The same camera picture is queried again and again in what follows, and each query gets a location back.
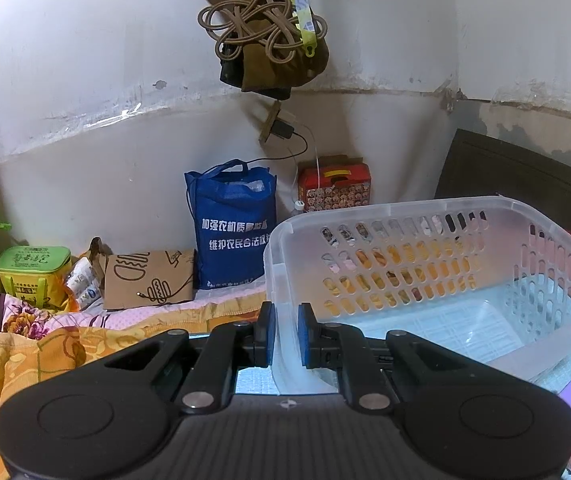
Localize green yellow gift box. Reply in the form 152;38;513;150
0;246;72;311

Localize dark olive hanging bag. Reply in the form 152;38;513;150
220;39;329;101

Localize blue non-woven tote bag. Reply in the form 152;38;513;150
185;159;277;289

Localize translucent white plastic basket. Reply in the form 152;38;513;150
264;196;571;393

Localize red patterned gift box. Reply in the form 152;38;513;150
297;155;371;211

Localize dark wooden headboard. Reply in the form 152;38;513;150
435;129;571;233

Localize yellow floral lanyard strap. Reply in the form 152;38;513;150
280;0;318;57

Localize white crumpled snack wrapper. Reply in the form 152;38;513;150
65;257;101;311

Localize brown paper takeaway bag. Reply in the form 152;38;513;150
85;237;194;311

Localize orange floral blanket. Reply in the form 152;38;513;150
0;290;266;479

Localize black power adapter with cable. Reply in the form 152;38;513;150
243;118;309;165

